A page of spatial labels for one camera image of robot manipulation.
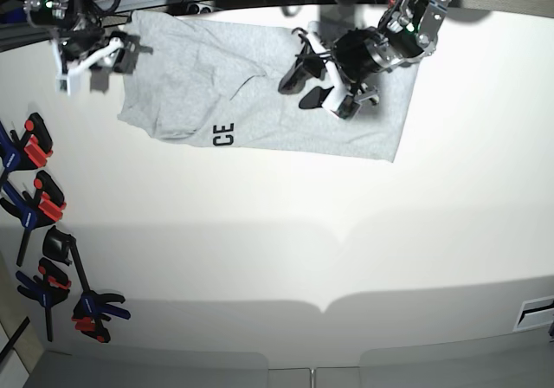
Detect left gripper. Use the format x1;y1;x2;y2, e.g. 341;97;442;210
278;27;390;111

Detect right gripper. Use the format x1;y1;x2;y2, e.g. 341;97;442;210
51;27;151;79

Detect grey T-shirt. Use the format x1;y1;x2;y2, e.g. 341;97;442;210
119;11;418;161

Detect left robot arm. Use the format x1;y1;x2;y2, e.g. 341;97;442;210
278;0;452;120

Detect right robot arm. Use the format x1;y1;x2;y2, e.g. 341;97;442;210
23;0;153;91

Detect white power strip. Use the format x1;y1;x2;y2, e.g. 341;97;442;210
167;3;215;16

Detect top blue red bar clamp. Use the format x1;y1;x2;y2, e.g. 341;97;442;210
1;113;53;186

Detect blue red bar clamp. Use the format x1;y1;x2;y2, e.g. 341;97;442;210
1;113;53;186
1;170;67;267

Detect lower left blue bar clamp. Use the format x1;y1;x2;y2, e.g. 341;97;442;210
16;257;72;342

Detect long black bar clamp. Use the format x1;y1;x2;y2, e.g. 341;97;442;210
42;226;131;344

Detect black strip on wood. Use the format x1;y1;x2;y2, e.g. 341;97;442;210
0;317;30;362

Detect white label holder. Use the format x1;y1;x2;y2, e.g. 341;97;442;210
513;295;553;332

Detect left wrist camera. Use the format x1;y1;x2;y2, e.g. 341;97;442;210
332;96;361;120

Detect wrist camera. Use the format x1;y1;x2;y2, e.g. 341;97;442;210
332;96;361;120
55;74;81;96

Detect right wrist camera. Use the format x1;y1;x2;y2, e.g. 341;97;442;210
55;74;81;96

